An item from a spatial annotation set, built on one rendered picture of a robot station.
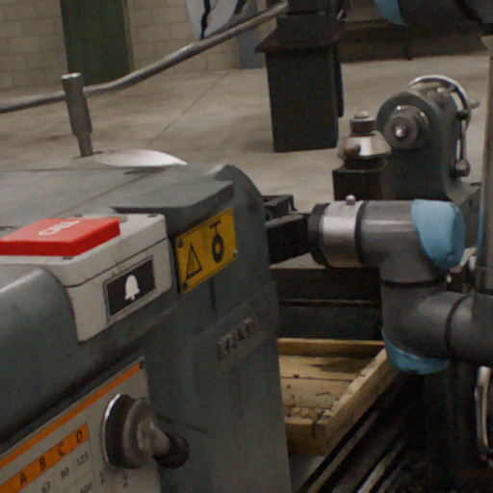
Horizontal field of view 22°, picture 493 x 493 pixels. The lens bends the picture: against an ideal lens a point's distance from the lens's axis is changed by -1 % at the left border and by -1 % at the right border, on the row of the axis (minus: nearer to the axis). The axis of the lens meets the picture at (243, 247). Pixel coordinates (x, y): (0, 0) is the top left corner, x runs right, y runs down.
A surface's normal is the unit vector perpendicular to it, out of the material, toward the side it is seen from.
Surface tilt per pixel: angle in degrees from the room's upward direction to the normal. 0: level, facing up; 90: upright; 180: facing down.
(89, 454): 90
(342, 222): 59
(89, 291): 90
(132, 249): 90
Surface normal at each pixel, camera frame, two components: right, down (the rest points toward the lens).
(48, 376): 0.92, 0.00
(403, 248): -0.35, 0.27
